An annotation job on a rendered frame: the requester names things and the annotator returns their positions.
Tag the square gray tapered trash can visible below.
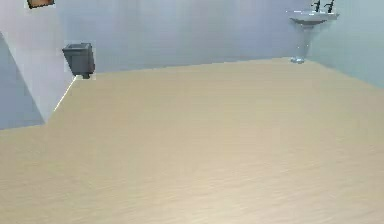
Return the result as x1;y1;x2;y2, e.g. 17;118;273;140
61;42;96;80

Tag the white pedestal sink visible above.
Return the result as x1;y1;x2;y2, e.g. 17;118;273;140
286;9;341;65

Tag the orange framed wall picture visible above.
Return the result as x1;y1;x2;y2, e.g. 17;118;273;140
26;0;56;10

